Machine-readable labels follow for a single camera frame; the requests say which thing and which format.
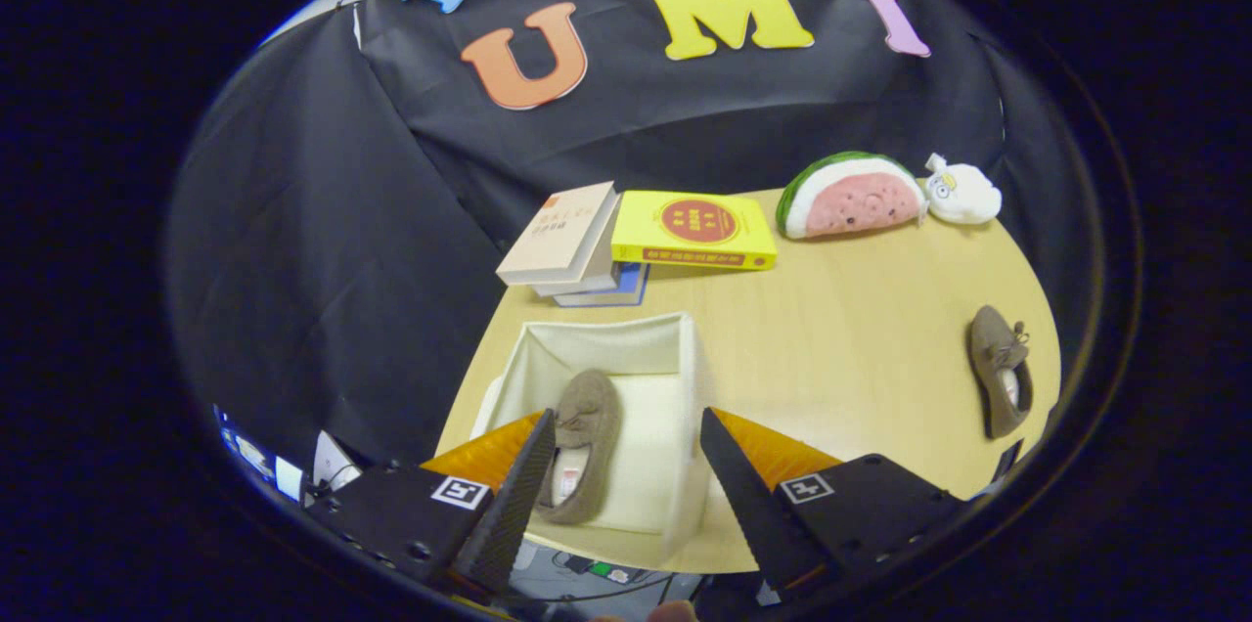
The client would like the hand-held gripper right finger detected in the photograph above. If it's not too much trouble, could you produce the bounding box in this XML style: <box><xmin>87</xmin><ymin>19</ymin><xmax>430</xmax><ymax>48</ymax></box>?
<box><xmin>699</xmin><ymin>407</ymin><xmax>969</xmax><ymax>601</ymax></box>

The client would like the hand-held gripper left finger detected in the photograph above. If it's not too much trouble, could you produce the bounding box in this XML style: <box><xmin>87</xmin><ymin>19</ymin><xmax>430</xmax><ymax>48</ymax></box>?
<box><xmin>311</xmin><ymin>409</ymin><xmax>557</xmax><ymax>599</ymax></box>

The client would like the cream fabric storage box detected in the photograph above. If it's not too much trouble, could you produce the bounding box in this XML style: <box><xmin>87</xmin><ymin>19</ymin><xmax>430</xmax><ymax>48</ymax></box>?
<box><xmin>469</xmin><ymin>312</ymin><xmax>713</xmax><ymax>564</ymax></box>

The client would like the brown suede shoe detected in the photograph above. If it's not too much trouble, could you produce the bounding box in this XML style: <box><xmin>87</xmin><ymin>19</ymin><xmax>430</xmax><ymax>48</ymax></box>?
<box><xmin>968</xmin><ymin>305</ymin><xmax>1034</xmax><ymax>440</ymax></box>
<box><xmin>533</xmin><ymin>368</ymin><xmax>623</xmax><ymax>525</ymax></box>

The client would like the white box device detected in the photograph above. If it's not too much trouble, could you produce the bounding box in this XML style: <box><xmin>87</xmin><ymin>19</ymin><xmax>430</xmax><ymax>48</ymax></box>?
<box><xmin>311</xmin><ymin>429</ymin><xmax>363</xmax><ymax>491</ymax></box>

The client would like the white book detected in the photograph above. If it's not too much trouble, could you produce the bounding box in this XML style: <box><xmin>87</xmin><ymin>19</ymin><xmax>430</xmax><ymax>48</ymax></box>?
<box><xmin>533</xmin><ymin>201</ymin><xmax>627</xmax><ymax>298</ymax></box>

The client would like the blue book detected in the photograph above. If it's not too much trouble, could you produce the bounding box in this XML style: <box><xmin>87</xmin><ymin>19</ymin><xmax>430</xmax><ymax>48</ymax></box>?
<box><xmin>553</xmin><ymin>262</ymin><xmax>650</xmax><ymax>308</ymax></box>

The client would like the beige book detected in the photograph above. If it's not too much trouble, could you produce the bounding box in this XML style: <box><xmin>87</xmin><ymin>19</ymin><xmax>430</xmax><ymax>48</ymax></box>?
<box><xmin>496</xmin><ymin>181</ymin><xmax>620</xmax><ymax>288</ymax></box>

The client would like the yellow book with red circle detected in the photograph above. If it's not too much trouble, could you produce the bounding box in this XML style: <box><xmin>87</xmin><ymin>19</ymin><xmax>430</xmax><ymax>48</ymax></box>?
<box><xmin>611</xmin><ymin>190</ymin><xmax>779</xmax><ymax>272</ymax></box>

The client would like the black backdrop cloth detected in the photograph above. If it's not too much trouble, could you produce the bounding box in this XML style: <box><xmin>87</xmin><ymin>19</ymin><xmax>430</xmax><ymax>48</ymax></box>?
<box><xmin>164</xmin><ymin>0</ymin><xmax>1101</xmax><ymax>467</ymax></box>

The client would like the watermelon slice plush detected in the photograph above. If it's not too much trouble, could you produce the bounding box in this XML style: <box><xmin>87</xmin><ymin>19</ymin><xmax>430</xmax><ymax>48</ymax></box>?
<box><xmin>776</xmin><ymin>151</ymin><xmax>928</xmax><ymax>241</ymax></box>

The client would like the white duck plush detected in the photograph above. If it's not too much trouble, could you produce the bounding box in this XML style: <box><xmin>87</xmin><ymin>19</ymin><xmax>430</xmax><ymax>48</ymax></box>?
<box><xmin>922</xmin><ymin>153</ymin><xmax>1004</xmax><ymax>226</ymax></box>

